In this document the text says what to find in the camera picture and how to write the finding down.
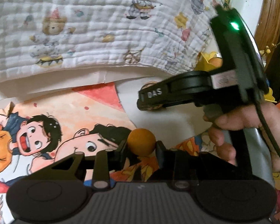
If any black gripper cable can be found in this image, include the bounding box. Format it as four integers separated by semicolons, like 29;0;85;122
254;91;280;171

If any yellow plastic bowl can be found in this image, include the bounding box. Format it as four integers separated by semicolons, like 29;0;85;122
194;52;277;103

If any person's right hand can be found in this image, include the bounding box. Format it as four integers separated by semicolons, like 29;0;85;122
203;102;280;165

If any cartoon anime poster mat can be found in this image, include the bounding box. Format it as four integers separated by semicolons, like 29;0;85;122
0;83;280;223

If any striped pepino melon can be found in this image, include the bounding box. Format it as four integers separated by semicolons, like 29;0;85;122
137;81;163;111

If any white patterned cloth right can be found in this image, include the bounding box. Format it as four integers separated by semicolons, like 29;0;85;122
0;0;232;83

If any dark wooden door frame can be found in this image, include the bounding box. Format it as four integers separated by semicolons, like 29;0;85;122
254;0;280;68

